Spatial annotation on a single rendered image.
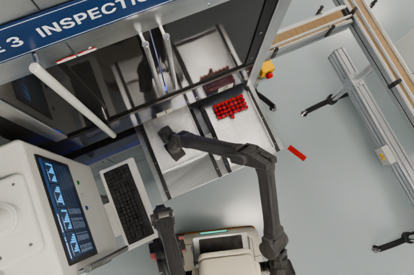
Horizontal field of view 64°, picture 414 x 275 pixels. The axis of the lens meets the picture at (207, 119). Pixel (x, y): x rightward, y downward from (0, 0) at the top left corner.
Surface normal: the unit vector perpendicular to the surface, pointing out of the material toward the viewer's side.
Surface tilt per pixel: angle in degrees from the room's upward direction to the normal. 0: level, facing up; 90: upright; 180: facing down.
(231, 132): 0
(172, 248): 41
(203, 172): 0
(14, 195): 0
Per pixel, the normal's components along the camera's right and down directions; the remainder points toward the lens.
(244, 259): -0.06, -0.84
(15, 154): 0.03, -0.25
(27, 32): 0.40, 0.89
